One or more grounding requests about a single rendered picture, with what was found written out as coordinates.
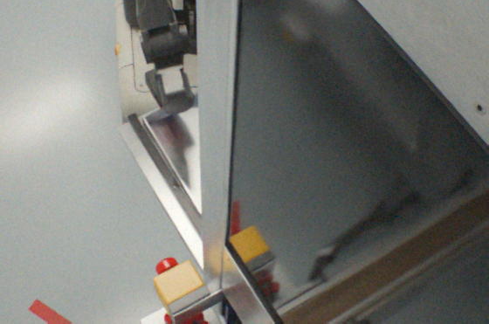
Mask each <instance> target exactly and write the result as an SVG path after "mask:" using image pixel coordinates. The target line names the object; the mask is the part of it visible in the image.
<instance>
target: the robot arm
mask: <svg viewBox="0 0 489 324"><path fill-rule="evenodd" d="M136 2H137V4H136V16H137V19H138V22H139V26H140V27H141V36H139V40H140V45H141V49H142V52H143V55H144V58H145V59H146V61H147V65H148V64H154V68H155V69H153V70H151V71H148V72H145V75H144V76H145V84H146V85H147V87H148V88H149V90H150V92H151V94H152V95H153V97H154V99H155V102H156V103H157V105H158V106H159V108H160V109H163V110H165V111H166V113H167V114H180V113H184V112H185V111H187V110H189V109H190V108H192V107H193V105H194V103H195V95H194V94H193V93H192V92H191V89H190V85H189V80H188V77H189V76H188V74H187V73H186V72H184V55H185V54H187V53H189V50H188V48H190V47H191V44H190V41H189V35H188V32H187V28H186V25H183V26H181V25H180V26H179V27H178V23H177V20H176V15H175V13H174V12H173V9H172V6H171V2H170V1H169V0H136ZM179 29H180V30H179Z"/></svg>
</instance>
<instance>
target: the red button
mask: <svg viewBox="0 0 489 324"><path fill-rule="evenodd" d="M177 265H179V264H178V262H177V260H176V259H174V258H166V259H162V260H161V261H160V262H159V263H158V264H157V265H156V268H155V270H156V272H157V273H158V275H159V274H161V273H163V272H166V271H167V270H169V269H171V268H173V267H175V266H177Z"/></svg>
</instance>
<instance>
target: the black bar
mask: <svg viewBox="0 0 489 324"><path fill-rule="evenodd" d="M127 121H128V122H129V123H130V125H131V127H132V128H133V130H134V131H135V133H136V134H137V136H138V137H139V140H140V142H141V144H142V145H143V147H144V148H145V149H146V151H147V153H148V154H149V155H150V157H151V159H152V160H153V164H154V165H155V167H156V168H157V170H158V171H159V173H160V174H161V175H162V178H163V179H164V181H165V182H166V184H167V185H168V186H169V189H170V191H171V193H172V194H173V196H174V197H175V199H176V201H177V202H178V204H179V205H180V207H181V208H182V209H183V211H184V213H185V215H186V216H187V218H188V219H189V221H190V224H191V225H192V226H193V228H194V230H195V231H196V233H197V235H198V237H199V238H200V239H201V240H202V241H203V237H202V220H201V218H200V217H199V216H198V215H197V213H196V211H195V210H194V209H193V207H192V205H191V204H190V202H189V200H188V198H187V196H186V195H185V193H184V192H183V190H182V188H181V187H180V185H179V184H178V182H177V180H176V179H175V178H174V176H173V175H172V174H171V172H170V171H169V167H168V165H167V164H166V162H165V161H164V160H163V158H162V156H161V155H160V154H159V152H158V151H157V149H156V147H155V145H154V144H153V141H152V140H151V138H150V137H149V136H148V134H147V132H146V131H145V129H144V127H143V126H142V124H141V123H140V121H139V119H138V118H137V116H136V114H130V115H129V116H128V117H127Z"/></svg>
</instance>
